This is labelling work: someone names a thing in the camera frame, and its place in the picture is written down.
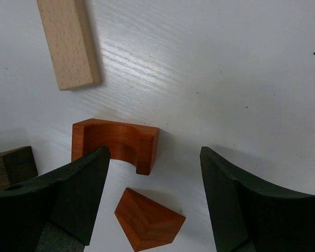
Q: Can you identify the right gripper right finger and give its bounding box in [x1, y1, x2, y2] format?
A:
[200, 146, 315, 251]

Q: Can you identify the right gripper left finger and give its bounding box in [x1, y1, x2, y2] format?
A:
[0, 146, 110, 251]

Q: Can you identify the long light wood block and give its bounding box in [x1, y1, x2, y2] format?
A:
[37, 1, 102, 91]

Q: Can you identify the orange arch block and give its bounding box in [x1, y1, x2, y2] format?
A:
[71, 119, 160, 175]

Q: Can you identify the orange triangular roof block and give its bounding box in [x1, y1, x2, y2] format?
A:
[114, 188, 186, 251]

